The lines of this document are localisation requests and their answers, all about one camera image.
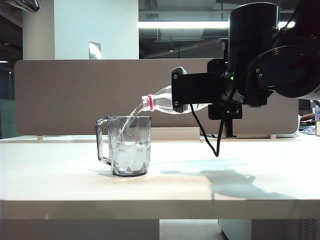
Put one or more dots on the blue bottle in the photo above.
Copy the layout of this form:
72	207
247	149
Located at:
317	112

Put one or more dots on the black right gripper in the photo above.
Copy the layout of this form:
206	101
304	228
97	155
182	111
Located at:
222	87

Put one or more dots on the silver wall plaque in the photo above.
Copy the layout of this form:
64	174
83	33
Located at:
94	51

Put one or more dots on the clear grey faceted mug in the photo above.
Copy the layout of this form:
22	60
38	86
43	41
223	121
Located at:
130	150

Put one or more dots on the black monitor on arm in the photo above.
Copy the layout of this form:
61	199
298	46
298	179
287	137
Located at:
304	104

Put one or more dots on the clear plastic water bottle red label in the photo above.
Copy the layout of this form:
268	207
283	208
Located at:
160	102

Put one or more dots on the person forearm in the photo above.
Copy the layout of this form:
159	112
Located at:
308	116

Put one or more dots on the long white ceiling light strip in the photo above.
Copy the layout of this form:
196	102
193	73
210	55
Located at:
182	24

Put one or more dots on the dark grey angular object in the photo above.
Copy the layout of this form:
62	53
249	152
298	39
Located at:
28	4

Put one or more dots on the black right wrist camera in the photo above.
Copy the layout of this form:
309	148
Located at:
225	112

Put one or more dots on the brown fabric desk partition panel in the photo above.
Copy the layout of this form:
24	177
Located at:
75	95

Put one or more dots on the small wooden box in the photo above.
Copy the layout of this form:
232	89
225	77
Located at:
318	128

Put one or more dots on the white partition foot bracket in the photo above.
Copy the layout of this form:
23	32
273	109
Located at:
273	136
40	138

